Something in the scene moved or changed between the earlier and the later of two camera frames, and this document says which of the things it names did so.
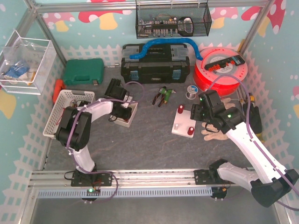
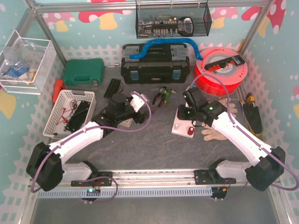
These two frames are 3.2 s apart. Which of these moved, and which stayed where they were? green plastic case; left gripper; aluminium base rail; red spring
Moved: left gripper
Stayed: aluminium base rail; red spring; green plastic case
